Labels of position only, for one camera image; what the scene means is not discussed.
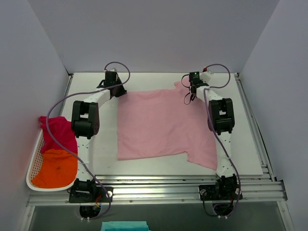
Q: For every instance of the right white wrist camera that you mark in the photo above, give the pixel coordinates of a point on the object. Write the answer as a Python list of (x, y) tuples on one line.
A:
[(206, 75)]

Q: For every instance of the teal folded cloth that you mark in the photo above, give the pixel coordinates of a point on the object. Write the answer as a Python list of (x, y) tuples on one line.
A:
[(125, 226)]

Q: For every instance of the orange t-shirt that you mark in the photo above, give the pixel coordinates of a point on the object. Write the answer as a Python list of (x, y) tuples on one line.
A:
[(58, 170)]

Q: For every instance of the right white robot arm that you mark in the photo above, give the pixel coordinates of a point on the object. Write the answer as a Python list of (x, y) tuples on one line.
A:
[(221, 121)]

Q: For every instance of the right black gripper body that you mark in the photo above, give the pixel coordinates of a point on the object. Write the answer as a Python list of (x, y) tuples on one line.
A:
[(193, 87)]

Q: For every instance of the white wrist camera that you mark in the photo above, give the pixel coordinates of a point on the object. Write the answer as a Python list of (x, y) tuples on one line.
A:
[(113, 70), (206, 75)]

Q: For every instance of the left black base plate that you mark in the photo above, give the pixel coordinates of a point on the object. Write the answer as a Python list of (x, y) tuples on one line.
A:
[(89, 192)]

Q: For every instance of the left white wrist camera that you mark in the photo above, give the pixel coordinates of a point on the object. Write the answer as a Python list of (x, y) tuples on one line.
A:
[(113, 70)]

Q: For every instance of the aluminium extrusion rail frame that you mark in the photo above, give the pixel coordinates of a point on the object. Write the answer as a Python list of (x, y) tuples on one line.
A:
[(171, 183)]

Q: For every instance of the magenta t-shirt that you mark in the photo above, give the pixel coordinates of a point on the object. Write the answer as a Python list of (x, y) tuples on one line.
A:
[(61, 130)]

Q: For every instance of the white perforated plastic basket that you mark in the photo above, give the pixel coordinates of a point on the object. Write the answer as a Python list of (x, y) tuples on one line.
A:
[(35, 165)]

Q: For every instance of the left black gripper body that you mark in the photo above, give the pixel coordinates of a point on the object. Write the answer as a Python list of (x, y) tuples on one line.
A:
[(119, 89)]

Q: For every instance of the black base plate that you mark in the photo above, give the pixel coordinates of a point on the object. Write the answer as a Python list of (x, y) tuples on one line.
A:
[(89, 192), (223, 189)]

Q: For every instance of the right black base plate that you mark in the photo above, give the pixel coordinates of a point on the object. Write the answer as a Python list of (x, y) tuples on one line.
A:
[(223, 189)]

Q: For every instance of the pink t-shirt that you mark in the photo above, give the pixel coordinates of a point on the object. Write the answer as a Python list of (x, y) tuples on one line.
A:
[(158, 123)]

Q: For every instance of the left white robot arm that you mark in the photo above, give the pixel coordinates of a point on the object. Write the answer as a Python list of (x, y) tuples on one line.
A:
[(85, 120)]

